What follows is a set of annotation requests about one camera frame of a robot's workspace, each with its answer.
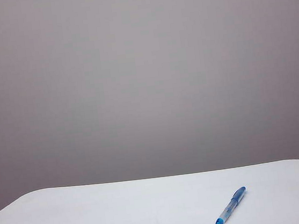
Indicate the blue pen cap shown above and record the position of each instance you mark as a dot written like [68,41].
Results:
[239,193]

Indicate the blue translucent ballpoint pen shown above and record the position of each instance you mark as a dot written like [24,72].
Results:
[225,212]

